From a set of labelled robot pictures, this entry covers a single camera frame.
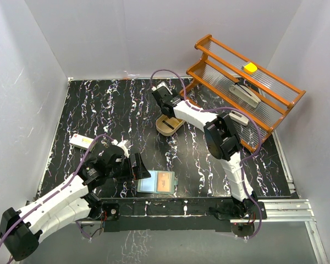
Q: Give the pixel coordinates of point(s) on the orange wooden shelf rack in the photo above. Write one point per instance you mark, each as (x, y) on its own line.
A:
(243, 85)

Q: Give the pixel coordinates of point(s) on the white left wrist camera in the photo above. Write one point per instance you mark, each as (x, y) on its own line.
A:
(124, 145)

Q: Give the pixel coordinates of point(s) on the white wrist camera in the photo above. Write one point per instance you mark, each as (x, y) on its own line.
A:
(162, 85)
(124, 145)

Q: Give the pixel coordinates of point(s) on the yellow sticky note block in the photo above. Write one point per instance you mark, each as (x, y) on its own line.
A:
(249, 68)

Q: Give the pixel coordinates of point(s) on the small white stapler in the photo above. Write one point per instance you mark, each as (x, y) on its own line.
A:
(239, 118)

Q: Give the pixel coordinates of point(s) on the beige oval tray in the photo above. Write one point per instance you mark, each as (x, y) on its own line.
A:
(166, 131)

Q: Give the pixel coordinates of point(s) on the small white cardboard box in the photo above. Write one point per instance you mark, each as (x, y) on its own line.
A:
(81, 142)

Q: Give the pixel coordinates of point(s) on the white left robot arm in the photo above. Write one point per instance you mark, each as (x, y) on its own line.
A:
(22, 230)

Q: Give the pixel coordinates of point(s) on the grey stapler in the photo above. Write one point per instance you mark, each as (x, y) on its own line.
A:
(245, 94)

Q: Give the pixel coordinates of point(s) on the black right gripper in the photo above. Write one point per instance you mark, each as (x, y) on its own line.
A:
(174, 95)

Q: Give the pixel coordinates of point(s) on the card with black stripe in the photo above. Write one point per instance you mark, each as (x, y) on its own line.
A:
(169, 124)

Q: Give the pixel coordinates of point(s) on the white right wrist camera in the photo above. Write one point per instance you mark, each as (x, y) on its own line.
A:
(162, 85)

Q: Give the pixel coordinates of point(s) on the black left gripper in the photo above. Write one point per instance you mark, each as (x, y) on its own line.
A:
(139, 171)

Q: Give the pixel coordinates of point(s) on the green card holder wallet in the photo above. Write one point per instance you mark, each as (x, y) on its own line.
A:
(149, 185)

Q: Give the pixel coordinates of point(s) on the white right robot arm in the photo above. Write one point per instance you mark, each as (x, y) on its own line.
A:
(222, 141)

